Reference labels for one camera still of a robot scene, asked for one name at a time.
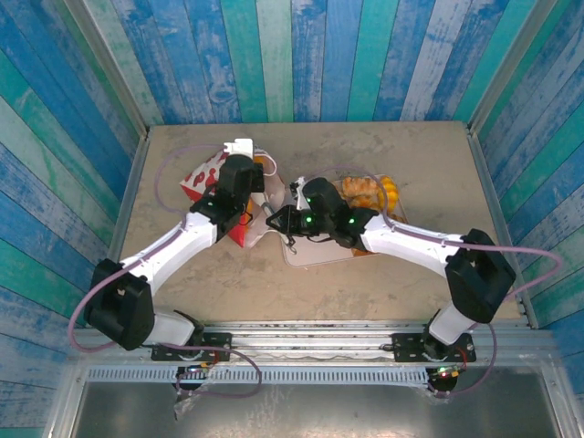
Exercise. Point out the tan baguette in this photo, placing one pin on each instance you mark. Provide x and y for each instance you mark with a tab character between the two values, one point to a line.
261	160

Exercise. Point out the red and white paper bag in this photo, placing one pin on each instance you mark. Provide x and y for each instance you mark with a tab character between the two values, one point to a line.
262	230

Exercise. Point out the flaky brown croissant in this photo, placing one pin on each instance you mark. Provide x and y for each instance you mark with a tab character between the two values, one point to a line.
358	187

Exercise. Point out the square toast slice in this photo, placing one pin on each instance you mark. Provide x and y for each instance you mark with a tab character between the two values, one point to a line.
360	251

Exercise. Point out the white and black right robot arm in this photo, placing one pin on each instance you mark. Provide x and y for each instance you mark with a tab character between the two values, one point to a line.
410	244

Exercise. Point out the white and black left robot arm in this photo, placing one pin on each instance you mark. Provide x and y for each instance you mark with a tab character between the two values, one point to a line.
178	242

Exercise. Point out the beige plastic tray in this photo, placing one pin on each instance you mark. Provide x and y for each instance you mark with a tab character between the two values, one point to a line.
319	255

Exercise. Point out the small circuit board with LEDs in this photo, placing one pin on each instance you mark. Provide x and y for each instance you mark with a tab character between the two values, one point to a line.
196	368
445	373

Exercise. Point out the steel sheet panel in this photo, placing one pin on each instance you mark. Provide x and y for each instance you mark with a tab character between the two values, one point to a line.
319	410

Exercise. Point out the crumpled clear plastic scrap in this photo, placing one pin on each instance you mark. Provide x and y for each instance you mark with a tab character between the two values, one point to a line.
182	406

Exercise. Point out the aluminium frame beam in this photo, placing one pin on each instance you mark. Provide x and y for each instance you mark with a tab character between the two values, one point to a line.
310	337

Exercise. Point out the aluminium corner post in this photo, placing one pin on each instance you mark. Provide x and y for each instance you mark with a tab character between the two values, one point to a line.
509	59
107	59

